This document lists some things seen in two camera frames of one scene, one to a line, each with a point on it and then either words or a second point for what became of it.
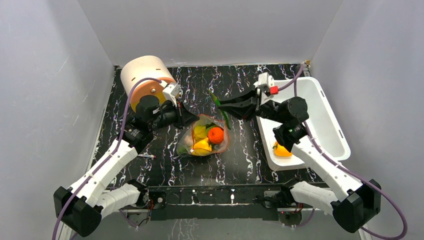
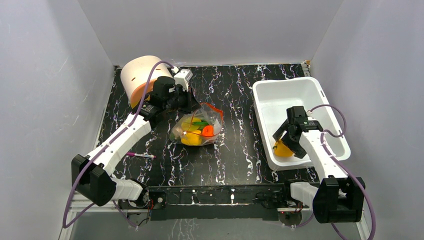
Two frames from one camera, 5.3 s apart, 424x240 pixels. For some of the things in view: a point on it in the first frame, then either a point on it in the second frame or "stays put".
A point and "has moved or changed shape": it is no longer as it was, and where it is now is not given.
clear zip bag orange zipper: x=207 y=136 has moved or changed shape
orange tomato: x=216 y=135 -> x=207 y=130
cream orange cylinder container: x=150 y=66 stays put
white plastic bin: x=322 y=122 stays put
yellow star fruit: x=200 y=132 has moved or changed shape
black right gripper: x=257 y=106 -> x=291 y=133
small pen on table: x=147 y=156 stays put
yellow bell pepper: x=202 y=148 -> x=192 y=138
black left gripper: x=184 y=117 -> x=192 y=104
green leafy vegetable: x=183 y=150 -> x=172 y=137
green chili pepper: x=224 y=113 -> x=202 y=123
